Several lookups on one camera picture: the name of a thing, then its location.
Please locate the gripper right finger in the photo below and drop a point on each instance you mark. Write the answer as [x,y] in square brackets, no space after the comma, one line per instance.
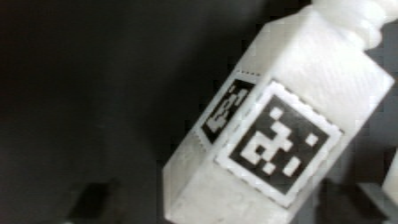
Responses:
[338,210]

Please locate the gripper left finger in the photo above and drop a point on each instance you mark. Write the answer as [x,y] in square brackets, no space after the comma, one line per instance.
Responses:
[92,208]

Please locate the white leg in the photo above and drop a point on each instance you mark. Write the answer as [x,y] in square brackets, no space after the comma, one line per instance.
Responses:
[288,111]

